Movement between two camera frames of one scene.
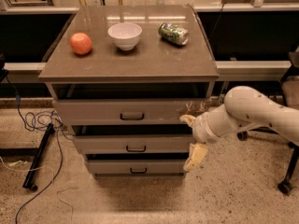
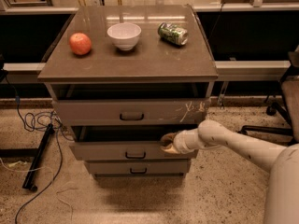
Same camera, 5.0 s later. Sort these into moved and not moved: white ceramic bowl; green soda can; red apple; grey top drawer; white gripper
Moved: white gripper
Not moved: green soda can; white ceramic bowl; red apple; grey top drawer
